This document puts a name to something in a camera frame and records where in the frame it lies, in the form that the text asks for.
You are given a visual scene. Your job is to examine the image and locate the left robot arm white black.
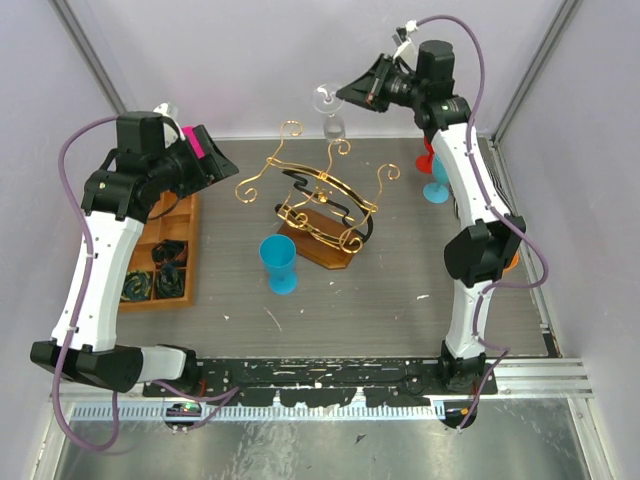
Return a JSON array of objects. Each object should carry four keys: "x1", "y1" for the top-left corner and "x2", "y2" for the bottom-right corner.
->
[{"x1": 30, "y1": 112, "x2": 238, "y2": 396}]

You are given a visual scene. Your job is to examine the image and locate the red wine glass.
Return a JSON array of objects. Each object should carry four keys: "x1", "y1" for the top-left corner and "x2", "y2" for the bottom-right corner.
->
[{"x1": 415, "y1": 137, "x2": 435, "y2": 174}]

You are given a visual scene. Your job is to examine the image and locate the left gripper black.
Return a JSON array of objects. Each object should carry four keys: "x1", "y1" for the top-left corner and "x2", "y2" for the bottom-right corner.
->
[{"x1": 151, "y1": 123, "x2": 239, "y2": 199}]

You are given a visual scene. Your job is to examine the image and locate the rolled dark floral tie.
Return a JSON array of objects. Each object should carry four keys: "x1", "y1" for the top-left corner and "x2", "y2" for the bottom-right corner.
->
[{"x1": 155, "y1": 265, "x2": 186, "y2": 299}]

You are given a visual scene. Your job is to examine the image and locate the aluminium front rail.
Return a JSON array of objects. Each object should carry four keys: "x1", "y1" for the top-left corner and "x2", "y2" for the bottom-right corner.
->
[{"x1": 61, "y1": 358, "x2": 593, "y2": 429}]

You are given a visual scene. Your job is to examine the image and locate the blue wine glass front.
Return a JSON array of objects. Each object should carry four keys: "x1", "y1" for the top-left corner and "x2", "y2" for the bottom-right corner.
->
[{"x1": 259, "y1": 234, "x2": 298, "y2": 295}]

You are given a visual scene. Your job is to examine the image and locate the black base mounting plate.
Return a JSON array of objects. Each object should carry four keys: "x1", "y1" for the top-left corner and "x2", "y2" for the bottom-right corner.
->
[{"x1": 142, "y1": 356, "x2": 499, "y2": 407}]

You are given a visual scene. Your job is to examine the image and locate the rolled dark tie upper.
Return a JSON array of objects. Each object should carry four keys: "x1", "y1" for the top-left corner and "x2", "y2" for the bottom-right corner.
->
[{"x1": 151, "y1": 239, "x2": 188, "y2": 267}]

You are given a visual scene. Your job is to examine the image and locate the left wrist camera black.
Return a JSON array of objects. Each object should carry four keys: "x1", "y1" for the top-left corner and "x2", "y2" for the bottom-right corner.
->
[{"x1": 116, "y1": 102, "x2": 185, "y2": 155}]

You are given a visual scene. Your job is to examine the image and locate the pink wine glass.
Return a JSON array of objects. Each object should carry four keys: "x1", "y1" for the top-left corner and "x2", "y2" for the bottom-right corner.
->
[{"x1": 182, "y1": 126, "x2": 205, "y2": 159}]

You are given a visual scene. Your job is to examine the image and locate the light blue wine glass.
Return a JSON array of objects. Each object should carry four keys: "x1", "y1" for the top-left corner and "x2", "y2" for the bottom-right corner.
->
[{"x1": 423, "y1": 156, "x2": 450, "y2": 204}]

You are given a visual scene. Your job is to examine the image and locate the gold wire wine glass rack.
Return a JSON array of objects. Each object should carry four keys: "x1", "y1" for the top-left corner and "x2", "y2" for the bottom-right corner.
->
[{"x1": 234, "y1": 120, "x2": 401, "y2": 270}]

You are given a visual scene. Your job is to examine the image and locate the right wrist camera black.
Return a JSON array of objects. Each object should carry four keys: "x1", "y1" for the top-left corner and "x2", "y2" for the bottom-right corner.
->
[{"x1": 392, "y1": 20, "x2": 455, "y2": 99}]

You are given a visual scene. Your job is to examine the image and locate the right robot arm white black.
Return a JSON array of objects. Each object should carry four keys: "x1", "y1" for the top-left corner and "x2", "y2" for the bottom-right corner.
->
[{"x1": 337, "y1": 42, "x2": 526, "y2": 394}]

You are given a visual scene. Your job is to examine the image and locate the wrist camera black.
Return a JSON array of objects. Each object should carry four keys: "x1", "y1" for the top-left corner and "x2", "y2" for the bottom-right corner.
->
[
  {"x1": 116, "y1": 102, "x2": 185, "y2": 155},
  {"x1": 392, "y1": 20, "x2": 455, "y2": 99}
]

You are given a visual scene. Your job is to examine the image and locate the clear wine glass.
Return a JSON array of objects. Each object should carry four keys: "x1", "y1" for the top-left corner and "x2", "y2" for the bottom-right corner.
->
[{"x1": 312, "y1": 83, "x2": 346, "y2": 143}]

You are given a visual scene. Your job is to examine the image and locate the orange wine glass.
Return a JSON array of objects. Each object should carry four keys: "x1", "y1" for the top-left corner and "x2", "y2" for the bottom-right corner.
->
[{"x1": 503, "y1": 252, "x2": 520, "y2": 273}]

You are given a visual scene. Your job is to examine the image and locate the rolled green patterned tie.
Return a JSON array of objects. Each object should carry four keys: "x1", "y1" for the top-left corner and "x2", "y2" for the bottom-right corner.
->
[{"x1": 121, "y1": 270, "x2": 153, "y2": 303}]

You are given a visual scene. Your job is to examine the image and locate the striped black white cloth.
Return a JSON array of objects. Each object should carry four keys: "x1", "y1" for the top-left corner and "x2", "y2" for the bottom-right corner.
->
[{"x1": 449, "y1": 166, "x2": 513, "y2": 219}]

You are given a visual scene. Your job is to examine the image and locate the wooden compartment tray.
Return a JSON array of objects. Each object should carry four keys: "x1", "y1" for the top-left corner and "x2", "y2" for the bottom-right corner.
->
[{"x1": 119, "y1": 192, "x2": 200, "y2": 313}]

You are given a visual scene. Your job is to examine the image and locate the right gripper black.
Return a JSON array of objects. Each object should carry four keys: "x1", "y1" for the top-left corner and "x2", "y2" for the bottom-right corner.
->
[{"x1": 333, "y1": 54, "x2": 422, "y2": 114}]

